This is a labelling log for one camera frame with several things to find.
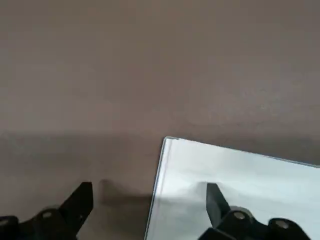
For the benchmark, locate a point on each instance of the white scribbled notebook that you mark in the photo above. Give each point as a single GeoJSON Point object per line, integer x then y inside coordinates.
{"type": "Point", "coordinates": [250, 180]}

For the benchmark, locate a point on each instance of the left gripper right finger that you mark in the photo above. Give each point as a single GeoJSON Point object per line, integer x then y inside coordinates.
{"type": "Point", "coordinates": [220, 215]}

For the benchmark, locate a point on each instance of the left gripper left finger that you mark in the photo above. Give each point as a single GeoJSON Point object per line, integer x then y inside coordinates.
{"type": "Point", "coordinates": [72, 215]}

